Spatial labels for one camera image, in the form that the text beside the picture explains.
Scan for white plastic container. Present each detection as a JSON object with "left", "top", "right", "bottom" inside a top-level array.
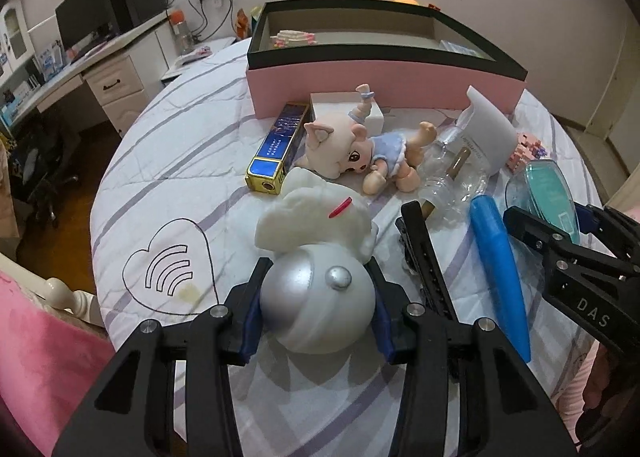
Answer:
[{"left": 457, "top": 85, "right": 521, "bottom": 175}]

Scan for blue tube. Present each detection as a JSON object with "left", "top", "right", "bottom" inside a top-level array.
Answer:
[{"left": 468, "top": 194, "right": 532, "bottom": 364}]

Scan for pink and white block toy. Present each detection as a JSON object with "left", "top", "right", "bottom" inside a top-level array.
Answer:
[{"left": 270, "top": 29, "right": 318, "bottom": 48}]

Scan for white figure with silver ball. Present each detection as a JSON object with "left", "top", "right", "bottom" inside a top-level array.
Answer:
[{"left": 255, "top": 169, "right": 378, "bottom": 355}]

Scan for clear bottle with orange cap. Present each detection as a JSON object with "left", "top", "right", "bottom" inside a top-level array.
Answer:
[{"left": 170, "top": 9, "right": 193, "bottom": 55}]

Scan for black hair clip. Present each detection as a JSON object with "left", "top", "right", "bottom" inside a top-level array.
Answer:
[{"left": 395, "top": 201, "right": 461, "bottom": 383}]

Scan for white desk with drawers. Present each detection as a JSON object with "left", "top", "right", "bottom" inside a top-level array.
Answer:
[{"left": 0, "top": 7, "right": 173, "bottom": 138}]

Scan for pig doll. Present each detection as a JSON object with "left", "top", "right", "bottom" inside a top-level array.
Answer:
[{"left": 292, "top": 83, "right": 438, "bottom": 196}]

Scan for white desk hutch cabinet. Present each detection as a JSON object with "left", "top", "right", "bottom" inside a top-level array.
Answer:
[{"left": 0, "top": 2, "right": 31, "bottom": 78}]

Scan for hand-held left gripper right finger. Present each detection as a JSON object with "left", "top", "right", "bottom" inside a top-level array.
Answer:
[{"left": 367, "top": 257, "right": 583, "bottom": 457}]

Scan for white bedside table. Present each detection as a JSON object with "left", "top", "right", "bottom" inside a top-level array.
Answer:
[{"left": 160, "top": 37, "right": 236, "bottom": 88}]

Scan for pink box with black rim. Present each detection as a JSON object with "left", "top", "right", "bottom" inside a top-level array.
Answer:
[{"left": 246, "top": 0, "right": 528, "bottom": 120}]

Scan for clear plastic packet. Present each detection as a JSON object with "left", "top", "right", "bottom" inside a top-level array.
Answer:
[{"left": 439, "top": 39, "right": 481, "bottom": 56}]

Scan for blue packets on desk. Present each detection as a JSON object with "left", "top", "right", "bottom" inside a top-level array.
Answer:
[{"left": 35, "top": 42, "right": 68, "bottom": 80}]

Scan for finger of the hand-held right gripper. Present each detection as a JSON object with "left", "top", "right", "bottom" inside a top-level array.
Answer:
[
  {"left": 576, "top": 204, "right": 640, "bottom": 271},
  {"left": 503, "top": 205, "right": 574, "bottom": 264}
]

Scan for person's right hand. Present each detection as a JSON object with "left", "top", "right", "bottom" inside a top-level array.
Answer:
[{"left": 582, "top": 344, "right": 618, "bottom": 418}]

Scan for teal clear plastic case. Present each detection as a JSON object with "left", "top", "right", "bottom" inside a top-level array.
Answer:
[{"left": 504, "top": 159, "right": 583, "bottom": 243}]

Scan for cream wooden bed frame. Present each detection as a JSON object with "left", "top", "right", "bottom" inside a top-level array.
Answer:
[{"left": 0, "top": 252, "right": 101, "bottom": 328}]

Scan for black power cable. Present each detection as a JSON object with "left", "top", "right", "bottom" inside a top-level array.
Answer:
[{"left": 187, "top": 0, "right": 211, "bottom": 40}]

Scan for black office chair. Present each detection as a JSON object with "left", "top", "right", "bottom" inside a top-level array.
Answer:
[{"left": 10, "top": 112, "right": 81, "bottom": 228}]

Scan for white plug charger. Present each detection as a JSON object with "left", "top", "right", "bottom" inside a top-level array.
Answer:
[{"left": 309, "top": 92, "right": 386, "bottom": 138}]

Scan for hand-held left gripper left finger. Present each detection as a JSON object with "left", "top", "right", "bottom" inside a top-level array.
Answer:
[{"left": 52, "top": 257, "right": 273, "bottom": 457}]

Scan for cream wardrobe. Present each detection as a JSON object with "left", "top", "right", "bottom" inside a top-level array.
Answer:
[{"left": 607, "top": 172, "right": 640, "bottom": 210}]

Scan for clear plastic bottle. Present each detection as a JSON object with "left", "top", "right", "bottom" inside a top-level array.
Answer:
[{"left": 417, "top": 124, "right": 493, "bottom": 228}]

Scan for pink fleece blanket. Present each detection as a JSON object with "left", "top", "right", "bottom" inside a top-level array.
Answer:
[{"left": 0, "top": 267, "right": 116, "bottom": 457}]

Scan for blue and gold box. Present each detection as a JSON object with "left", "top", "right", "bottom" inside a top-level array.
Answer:
[{"left": 245, "top": 102, "right": 311, "bottom": 196}]

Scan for pink patterned cloth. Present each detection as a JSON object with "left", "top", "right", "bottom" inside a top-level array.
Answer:
[{"left": 552, "top": 342, "right": 598, "bottom": 418}]

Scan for black computer monitor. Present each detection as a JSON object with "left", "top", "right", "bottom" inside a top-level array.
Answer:
[{"left": 55, "top": 0, "right": 121, "bottom": 50}]

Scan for white purple striped quilt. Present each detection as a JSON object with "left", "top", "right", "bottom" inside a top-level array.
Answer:
[{"left": 90, "top": 34, "right": 621, "bottom": 457}]

